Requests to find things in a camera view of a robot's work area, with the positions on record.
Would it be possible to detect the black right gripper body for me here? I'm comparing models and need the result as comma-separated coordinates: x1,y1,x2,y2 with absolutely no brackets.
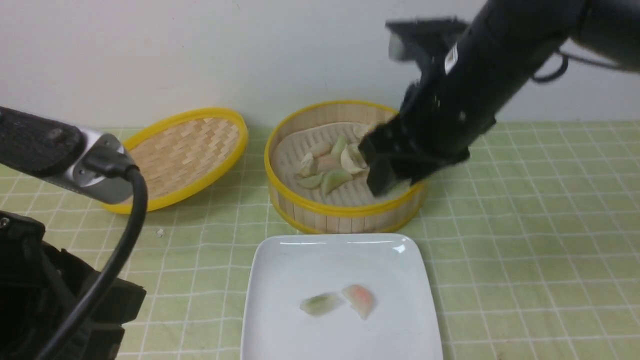
358,80,498,198

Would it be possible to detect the pink dumpling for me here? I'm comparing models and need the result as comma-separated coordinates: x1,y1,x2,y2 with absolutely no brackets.
342,284,376,321
316,153,342,174

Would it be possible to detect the green dumpling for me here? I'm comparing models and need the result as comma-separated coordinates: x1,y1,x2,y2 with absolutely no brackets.
320,168,354,197
295,172,324,190
299,292,343,317

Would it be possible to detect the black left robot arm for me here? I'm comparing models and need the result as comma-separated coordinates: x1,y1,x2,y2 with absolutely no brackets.
0,211,147,360

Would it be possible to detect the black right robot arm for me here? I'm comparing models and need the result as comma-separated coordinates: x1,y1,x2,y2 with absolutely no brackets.
358,0,640,198

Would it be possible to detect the white square plate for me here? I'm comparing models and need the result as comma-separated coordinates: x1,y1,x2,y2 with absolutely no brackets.
240,234,444,360

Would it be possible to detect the pale dumpling back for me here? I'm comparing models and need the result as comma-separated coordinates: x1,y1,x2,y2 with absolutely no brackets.
352,123,377,140

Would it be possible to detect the pale dumpling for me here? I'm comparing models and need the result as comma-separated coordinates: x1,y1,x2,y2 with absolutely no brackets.
296,152,317,177
340,143,367,174
352,123,377,140

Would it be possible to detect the pale dumpling centre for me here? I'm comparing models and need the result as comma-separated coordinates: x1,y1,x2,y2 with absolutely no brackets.
340,143,367,174

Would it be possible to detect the pink dumpling in steamer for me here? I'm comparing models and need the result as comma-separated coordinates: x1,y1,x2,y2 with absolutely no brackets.
316,153,342,174

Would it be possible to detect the white steamer liner paper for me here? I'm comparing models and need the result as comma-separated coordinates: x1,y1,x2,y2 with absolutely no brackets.
270,122,410,207

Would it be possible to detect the bamboo steamer basket yellow rim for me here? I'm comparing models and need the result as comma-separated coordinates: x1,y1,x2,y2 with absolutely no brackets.
263,100,428,234

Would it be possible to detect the pale dumpling left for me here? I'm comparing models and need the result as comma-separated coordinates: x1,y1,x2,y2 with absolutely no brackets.
296,152,317,177

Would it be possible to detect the green checkered tablecloth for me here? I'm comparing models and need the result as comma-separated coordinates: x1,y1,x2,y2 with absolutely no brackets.
0,121,640,360

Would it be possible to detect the woven bamboo steamer lid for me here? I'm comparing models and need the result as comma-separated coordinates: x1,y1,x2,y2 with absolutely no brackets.
123,107,249,212

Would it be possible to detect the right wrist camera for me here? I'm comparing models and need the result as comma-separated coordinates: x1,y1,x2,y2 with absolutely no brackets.
385,17,469,62

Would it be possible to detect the black camera cable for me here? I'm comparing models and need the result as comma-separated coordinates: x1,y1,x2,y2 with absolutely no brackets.
35,147,149,360

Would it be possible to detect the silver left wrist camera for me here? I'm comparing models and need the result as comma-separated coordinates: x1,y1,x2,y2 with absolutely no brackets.
0,107,135,205

